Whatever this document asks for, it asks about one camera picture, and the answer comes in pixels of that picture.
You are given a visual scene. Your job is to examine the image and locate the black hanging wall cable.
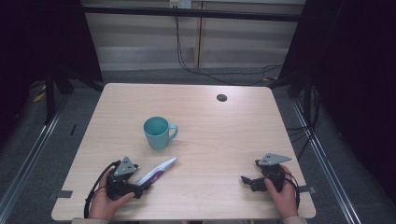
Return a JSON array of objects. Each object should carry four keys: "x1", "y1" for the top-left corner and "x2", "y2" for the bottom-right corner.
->
[{"x1": 174, "y1": 15, "x2": 284, "y2": 87}]

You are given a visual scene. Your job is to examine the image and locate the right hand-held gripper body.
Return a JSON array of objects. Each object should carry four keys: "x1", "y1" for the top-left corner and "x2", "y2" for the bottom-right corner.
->
[{"x1": 254, "y1": 152, "x2": 293, "y2": 192}]

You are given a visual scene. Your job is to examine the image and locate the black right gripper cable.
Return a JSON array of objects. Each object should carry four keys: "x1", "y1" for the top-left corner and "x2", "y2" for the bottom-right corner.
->
[{"x1": 283, "y1": 172, "x2": 302, "y2": 210}]

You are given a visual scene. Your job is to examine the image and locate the white wall socket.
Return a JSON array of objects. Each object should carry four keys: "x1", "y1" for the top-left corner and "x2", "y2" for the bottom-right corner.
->
[{"x1": 169, "y1": 0, "x2": 192, "y2": 9}]

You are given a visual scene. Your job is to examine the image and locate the white and purple tube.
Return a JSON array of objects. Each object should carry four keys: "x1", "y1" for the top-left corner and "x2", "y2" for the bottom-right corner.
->
[{"x1": 134, "y1": 156, "x2": 178, "y2": 188}]

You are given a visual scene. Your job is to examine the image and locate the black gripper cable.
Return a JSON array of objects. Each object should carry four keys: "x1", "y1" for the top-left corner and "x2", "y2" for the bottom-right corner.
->
[
  {"x1": 83, "y1": 160, "x2": 121, "y2": 219},
  {"x1": 283, "y1": 172, "x2": 302, "y2": 210}
]

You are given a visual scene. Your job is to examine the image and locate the metal floor rail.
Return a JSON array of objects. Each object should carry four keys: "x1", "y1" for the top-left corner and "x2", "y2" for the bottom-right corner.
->
[
  {"x1": 0, "y1": 92, "x2": 71, "y2": 216},
  {"x1": 290, "y1": 98, "x2": 362, "y2": 224}
]

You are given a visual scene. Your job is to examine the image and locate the yellow floor tape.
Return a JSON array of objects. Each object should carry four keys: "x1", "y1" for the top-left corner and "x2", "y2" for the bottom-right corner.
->
[{"x1": 32, "y1": 83, "x2": 47, "y2": 104}]

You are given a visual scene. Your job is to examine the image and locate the person's left hand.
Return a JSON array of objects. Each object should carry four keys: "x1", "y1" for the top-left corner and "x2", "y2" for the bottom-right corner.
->
[{"x1": 88, "y1": 169, "x2": 136, "y2": 220}]

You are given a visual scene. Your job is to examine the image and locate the black horizontal bar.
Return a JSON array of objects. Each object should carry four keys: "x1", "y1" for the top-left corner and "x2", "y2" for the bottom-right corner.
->
[{"x1": 81, "y1": 4, "x2": 304, "y2": 23}]

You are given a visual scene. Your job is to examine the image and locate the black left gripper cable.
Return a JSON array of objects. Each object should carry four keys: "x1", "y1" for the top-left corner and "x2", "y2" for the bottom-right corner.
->
[{"x1": 83, "y1": 160, "x2": 121, "y2": 219}]

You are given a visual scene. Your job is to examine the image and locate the black stand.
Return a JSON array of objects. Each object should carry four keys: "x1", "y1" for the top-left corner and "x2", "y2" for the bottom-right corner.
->
[
  {"x1": 267, "y1": 73, "x2": 316, "y2": 125},
  {"x1": 43, "y1": 69, "x2": 76, "y2": 125}
]

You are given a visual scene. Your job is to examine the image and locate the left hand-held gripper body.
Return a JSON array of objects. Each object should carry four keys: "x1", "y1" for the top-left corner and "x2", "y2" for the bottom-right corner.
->
[{"x1": 106, "y1": 156, "x2": 139, "y2": 201}]

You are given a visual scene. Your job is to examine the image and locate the black floor cables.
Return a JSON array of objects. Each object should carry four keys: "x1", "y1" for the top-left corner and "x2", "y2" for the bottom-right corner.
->
[{"x1": 285, "y1": 87, "x2": 321, "y2": 161}]

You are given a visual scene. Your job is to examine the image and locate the person's right hand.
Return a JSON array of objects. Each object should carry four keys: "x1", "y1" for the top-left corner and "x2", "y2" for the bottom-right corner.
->
[{"x1": 263, "y1": 164, "x2": 300, "y2": 219}]

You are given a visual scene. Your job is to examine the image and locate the teal mug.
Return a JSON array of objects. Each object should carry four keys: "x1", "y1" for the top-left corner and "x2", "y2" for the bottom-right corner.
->
[{"x1": 143, "y1": 116, "x2": 179, "y2": 151}]

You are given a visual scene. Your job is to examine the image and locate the dark curtain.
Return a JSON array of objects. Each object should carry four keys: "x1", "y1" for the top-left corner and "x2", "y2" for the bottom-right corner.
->
[
  {"x1": 278, "y1": 0, "x2": 396, "y2": 197},
  {"x1": 0, "y1": 0, "x2": 105, "y2": 147}
]

